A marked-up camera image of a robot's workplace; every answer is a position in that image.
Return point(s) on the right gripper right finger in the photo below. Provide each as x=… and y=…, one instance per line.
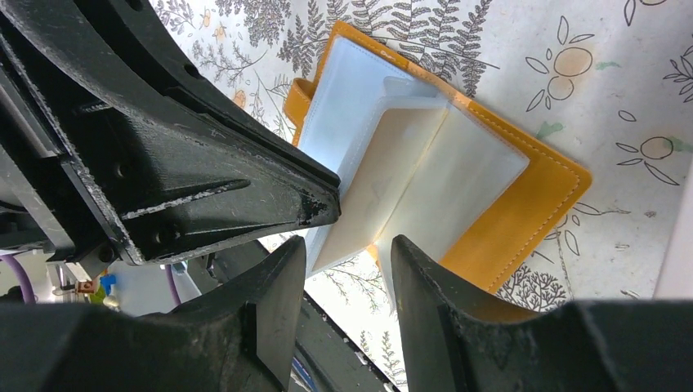
x=457, y=337

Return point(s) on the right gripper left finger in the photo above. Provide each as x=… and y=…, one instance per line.
x=239, y=336

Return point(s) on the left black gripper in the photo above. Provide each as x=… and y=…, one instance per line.
x=114, y=146

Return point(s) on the orange leather card holder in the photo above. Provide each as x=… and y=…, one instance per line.
x=484, y=193

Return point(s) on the white plastic tray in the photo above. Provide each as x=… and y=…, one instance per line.
x=675, y=276

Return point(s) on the floral table mat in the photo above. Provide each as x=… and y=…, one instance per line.
x=607, y=82

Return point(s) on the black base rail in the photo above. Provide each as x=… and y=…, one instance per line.
x=333, y=360

